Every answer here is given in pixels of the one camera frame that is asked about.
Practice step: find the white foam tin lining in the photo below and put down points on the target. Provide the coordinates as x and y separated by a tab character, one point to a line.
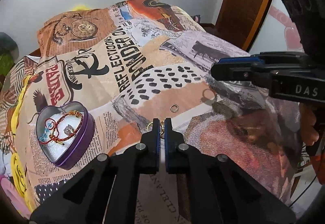
59	133

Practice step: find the orange jacket sleeve forearm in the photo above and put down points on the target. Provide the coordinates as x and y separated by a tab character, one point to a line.
318	163

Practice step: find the purple heart-shaped tin box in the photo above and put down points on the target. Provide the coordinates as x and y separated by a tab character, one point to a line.
80	143

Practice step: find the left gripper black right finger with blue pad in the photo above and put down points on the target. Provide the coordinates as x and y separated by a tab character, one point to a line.
197	168

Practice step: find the yellow smiley cloth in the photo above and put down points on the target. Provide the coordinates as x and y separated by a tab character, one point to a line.
64	33

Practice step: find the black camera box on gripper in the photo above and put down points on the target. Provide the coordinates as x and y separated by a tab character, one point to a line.
308	16

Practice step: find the printed newspaper-pattern bedsheet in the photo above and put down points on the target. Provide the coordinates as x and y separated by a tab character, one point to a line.
155	64

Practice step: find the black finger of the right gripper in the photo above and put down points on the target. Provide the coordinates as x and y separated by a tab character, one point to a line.
231	71

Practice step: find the right hand holding gripper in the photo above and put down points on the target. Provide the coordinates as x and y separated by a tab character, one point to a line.
307	121

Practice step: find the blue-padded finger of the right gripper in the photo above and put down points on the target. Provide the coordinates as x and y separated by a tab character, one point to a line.
240	60

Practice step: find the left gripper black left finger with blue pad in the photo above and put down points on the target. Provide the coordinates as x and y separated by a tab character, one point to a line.
123	172

